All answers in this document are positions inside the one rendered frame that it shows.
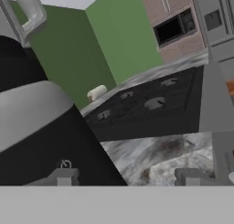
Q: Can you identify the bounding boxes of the black hob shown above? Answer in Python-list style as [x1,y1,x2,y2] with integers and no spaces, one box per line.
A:
[83,65,205,143]

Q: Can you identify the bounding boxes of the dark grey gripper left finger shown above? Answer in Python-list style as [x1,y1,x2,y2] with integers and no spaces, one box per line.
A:
[25,167,80,187]

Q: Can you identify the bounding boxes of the grey fridge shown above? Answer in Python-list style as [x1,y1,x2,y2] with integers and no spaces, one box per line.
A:
[190,0,234,70]

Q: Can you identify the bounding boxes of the black microwave oven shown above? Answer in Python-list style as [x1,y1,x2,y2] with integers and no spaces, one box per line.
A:
[152,7,197,48]

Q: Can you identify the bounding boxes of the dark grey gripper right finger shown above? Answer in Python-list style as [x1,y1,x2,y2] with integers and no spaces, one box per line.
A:
[175,167,218,187]

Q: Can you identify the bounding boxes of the white paper towel roll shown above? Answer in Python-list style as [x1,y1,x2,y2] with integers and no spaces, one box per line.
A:
[86,84,109,102]

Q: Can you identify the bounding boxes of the black and grey blender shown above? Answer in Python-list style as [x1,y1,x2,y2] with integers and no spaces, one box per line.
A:
[0,0,129,187]

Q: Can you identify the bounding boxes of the pink cupboards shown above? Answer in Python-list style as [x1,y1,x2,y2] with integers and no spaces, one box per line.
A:
[139,0,209,65]

